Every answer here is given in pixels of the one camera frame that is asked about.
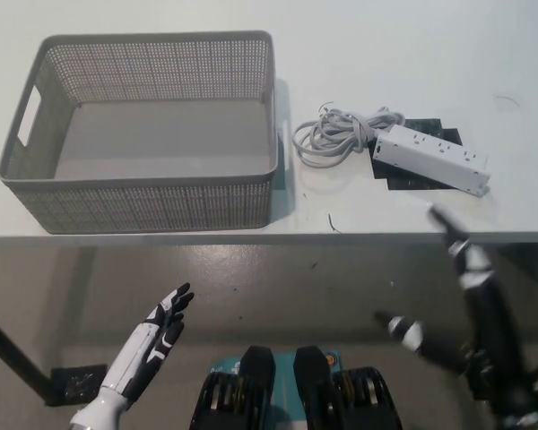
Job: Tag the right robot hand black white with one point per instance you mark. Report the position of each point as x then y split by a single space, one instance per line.
488 304

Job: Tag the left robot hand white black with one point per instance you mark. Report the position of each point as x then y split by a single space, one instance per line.
148 345

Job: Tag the gray perforated plastic basket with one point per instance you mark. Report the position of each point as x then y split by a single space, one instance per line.
161 134

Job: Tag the black table leg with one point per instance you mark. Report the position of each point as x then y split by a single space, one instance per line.
13 354

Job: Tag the black tape patch on table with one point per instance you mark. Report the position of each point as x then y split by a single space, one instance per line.
394 178

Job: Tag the black floor tape patch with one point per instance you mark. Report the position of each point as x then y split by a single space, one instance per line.
83 380

